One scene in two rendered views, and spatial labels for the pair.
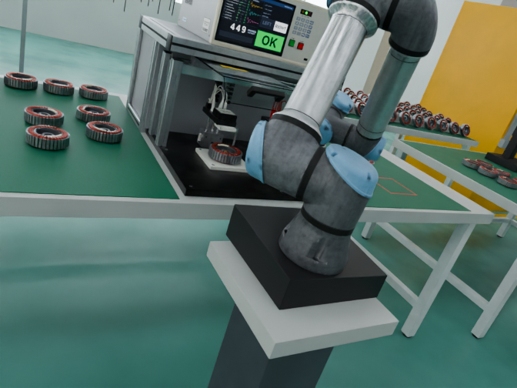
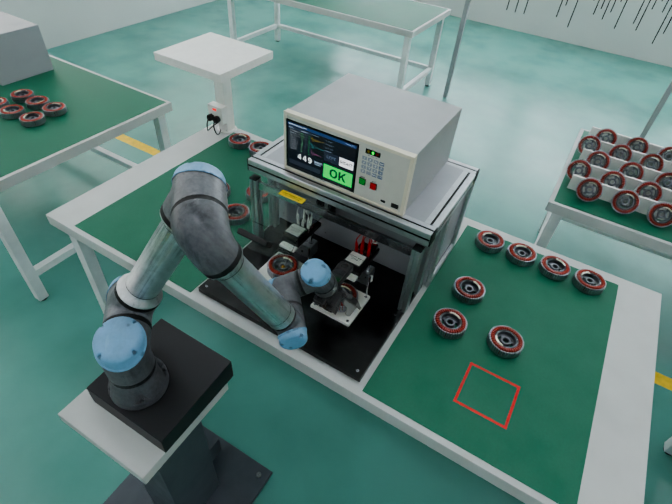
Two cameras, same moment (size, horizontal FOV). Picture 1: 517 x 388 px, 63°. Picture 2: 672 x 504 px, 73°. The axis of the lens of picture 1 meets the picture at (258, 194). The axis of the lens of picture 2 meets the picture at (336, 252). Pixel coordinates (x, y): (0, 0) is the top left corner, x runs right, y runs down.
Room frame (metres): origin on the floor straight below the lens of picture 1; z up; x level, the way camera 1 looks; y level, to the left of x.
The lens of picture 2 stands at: (0.93, -0.93, 1.96)
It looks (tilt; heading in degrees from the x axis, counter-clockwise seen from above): 43 degrees down; 61
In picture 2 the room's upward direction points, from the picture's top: 5 degrees clockwise
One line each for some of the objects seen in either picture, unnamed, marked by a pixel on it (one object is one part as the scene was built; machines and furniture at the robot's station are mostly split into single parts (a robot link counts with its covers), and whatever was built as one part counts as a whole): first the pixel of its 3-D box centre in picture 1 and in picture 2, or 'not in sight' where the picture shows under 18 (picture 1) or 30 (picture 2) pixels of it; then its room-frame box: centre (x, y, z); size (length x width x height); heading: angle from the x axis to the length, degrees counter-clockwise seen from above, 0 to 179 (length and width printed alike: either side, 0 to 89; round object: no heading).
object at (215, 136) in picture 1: (210, 138); (305, 245); (1.44, 0.23, 0.80); 0.08 x 0.05 x 0.06; 123
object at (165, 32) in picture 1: (241, 51); (364, 169); (1.66, 0.22, 1.09); 0.68 x 0.44 x 0.05; 123
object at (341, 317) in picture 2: not in sight; (340, 301); (1.46, -0.06, 0.78); 0.15 x 0.15 x 0.01; 33
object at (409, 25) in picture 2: not in sight; (331, 35); (3.12, 3.52, 0.37); 2.10 x 0.90 x 0.75; 123
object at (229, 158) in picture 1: (225, 153); (283, 267); (1.32, 0.15, 0.80); 0.11 x 0.11 x 0.04
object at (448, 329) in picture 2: not in sight; (449, 323); (1.76, -0.27, 0.77); 0.11 x 0.11 x 0.04
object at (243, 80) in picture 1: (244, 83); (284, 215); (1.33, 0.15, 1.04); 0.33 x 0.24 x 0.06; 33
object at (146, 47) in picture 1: (143, 78); not in sight; (1.54, 0.54, 0.91); 0.28 x 0.03 x 0.32; 33
